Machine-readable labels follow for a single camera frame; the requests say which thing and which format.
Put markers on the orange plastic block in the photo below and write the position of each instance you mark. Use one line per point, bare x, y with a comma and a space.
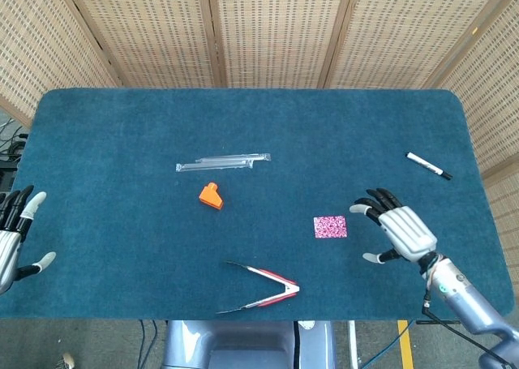
211, 198

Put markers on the white table leg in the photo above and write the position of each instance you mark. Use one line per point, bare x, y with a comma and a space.
352, 340

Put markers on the black table frame bar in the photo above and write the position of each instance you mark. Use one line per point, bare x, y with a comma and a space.
438, 322

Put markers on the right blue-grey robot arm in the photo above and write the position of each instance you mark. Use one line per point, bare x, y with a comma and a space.
466, 300

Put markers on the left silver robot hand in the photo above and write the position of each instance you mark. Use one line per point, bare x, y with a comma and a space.
8, 251

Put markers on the teal carpet table mat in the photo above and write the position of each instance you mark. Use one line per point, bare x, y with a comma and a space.
121, 223

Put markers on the beige shoe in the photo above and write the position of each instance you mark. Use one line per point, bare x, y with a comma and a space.
68, 361

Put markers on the clear plastic wrapped stick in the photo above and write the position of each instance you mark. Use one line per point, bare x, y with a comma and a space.
211, 166
259, 157

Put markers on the woven bamboo screen panel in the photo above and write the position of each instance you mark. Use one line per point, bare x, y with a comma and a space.
40, 40
280, 32
494, 101
150, 32
405, 32

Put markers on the blue-grey robot torso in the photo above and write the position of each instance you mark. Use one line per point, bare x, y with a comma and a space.
243, 344

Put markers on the white black-capped marker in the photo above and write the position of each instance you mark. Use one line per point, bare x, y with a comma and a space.
425, 164

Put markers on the yellow floor tape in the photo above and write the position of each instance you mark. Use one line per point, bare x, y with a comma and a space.
405, 344

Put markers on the pink patterned playing card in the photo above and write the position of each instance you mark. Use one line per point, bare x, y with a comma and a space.
330, 227

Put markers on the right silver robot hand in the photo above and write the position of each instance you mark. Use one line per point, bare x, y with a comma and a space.
405, 231

